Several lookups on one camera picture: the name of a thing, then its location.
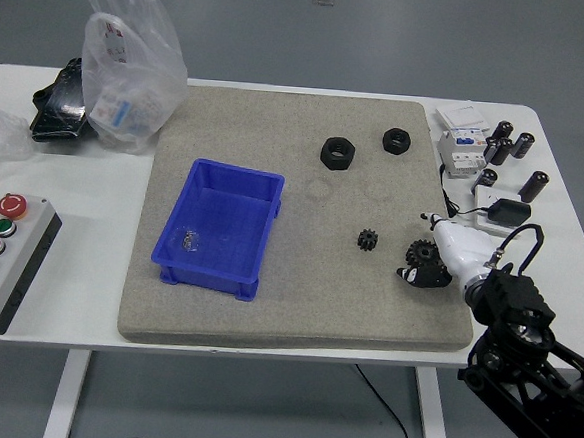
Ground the small clear screw bag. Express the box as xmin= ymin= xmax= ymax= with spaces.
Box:
xmin=177 ymin=227 xmax=202 ymax=255

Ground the black floor cable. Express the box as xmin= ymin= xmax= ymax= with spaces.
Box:
xmin=348 ymin=363 xmax=422 ymax=438

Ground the grey push-button control box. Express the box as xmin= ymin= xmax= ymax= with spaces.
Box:
xmin=0 ymin=183 xmax=67 ymax=340

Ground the white wall socket plate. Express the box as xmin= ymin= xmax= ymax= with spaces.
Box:
xmin=470 ymin=185 xmax=527 ymax=240

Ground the black power adapter with cord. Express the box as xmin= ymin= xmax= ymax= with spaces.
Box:
xmin=435 ymin=163 xmax=536 ymax=230

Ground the grey-brown mat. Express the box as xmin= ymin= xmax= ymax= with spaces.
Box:
xmin=115 ymin=81 xmax=490 ymax=367

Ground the small black gear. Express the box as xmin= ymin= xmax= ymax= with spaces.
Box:
xmin=355 ymin=227 xmax=383 ymax=254

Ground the large black double gear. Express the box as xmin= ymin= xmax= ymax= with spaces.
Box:
xmin=403 ymin=237 xmax=443 ymax=271

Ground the blue plastic box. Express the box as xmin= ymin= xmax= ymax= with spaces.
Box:
xmin=146 ymin=154 xmax=287 ymax=305

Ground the white circuit breaker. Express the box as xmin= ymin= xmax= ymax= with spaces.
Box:
xmin=434 ymin=127 xmax=491 ymax=183

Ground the white flat card box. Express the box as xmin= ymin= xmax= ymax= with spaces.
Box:
xmin=433 ymin=102 xmax=492 ymax=140

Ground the white blue carton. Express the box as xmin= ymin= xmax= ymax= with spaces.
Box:
xmin=89 ymin=89 xmax=132 ymax=131

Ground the clear plastic bag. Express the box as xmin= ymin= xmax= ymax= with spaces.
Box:
xmin=74 ymin=0 xmax=195 ymax=159

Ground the white table leg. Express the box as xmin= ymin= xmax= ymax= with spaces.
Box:
xmin=42 ymin=346 xmax=92 ymax=438
xmin=410 ymin=366 xmax=457 ymax=438

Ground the small black hex nut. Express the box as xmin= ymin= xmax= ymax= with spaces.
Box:
xmin=381 ymin=126 xmax=414 ymax=156

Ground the large black hex nut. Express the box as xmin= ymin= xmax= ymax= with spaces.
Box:
xmin=319 ymin=135 xmax=358 ymax=172

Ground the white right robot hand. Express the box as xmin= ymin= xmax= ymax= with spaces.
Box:
xmin=394 ymin=210 xmax=499 ymax=295

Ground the black moulded plastic part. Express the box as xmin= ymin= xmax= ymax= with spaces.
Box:
xmin=28 ymin=54 xmax=105 ymax=147

